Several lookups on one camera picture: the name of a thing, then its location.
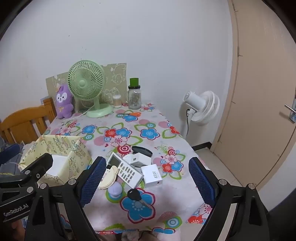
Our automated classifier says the white charger block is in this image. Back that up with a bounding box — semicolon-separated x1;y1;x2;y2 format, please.
141;164;162;188

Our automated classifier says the black car key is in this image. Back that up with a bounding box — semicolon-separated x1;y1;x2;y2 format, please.
127;188;153;209

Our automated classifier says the blue plaid bedding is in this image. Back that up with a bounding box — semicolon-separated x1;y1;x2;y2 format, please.
0;134;26;176

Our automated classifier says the glass jar with green lid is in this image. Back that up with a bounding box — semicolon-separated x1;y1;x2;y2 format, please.
128;78;142;110

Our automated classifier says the cream bear-shaped compact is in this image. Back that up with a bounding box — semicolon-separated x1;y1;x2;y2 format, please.
98;165;119;190

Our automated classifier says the beige door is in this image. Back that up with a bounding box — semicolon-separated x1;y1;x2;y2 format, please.
217;0;296;204

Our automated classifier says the silver door handle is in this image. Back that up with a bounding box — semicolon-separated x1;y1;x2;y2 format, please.
284;91;296;123

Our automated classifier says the white floor fan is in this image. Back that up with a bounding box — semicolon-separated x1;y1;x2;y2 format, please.
181;90;220;139

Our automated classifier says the beige door frame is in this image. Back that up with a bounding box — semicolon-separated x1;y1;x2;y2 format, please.
210;0;239;152

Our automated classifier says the floral tablecloth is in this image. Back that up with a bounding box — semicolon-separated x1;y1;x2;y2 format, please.
39;103;215;239

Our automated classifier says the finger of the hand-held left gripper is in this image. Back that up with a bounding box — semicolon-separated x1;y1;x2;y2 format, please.
0;144;20;164
0;153;53;202

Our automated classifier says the small lavender round gadget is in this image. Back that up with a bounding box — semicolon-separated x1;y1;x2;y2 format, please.
107;183;123;198

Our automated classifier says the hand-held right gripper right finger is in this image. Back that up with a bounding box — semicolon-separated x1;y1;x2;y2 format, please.
188;157;270;241

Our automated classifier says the black round dish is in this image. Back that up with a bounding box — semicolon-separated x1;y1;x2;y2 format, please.
132;146;153;158

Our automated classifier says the white fan cable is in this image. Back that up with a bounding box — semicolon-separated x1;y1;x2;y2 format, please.
73;105;96;116

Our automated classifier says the green desk fan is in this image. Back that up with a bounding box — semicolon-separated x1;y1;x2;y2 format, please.
68;60;114;118

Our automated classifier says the white remote control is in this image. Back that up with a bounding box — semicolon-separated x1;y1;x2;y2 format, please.
107;152;144;189

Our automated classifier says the purple plush toy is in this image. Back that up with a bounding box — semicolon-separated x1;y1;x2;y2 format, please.
55;84;75;119

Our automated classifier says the white plug cube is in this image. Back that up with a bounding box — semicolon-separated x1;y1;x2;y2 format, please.
135;153;152;165

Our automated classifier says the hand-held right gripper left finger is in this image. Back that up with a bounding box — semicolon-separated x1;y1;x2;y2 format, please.
24;156;107;241

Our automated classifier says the yellow patterned box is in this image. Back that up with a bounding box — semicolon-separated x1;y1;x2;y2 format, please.
18;134;92;186

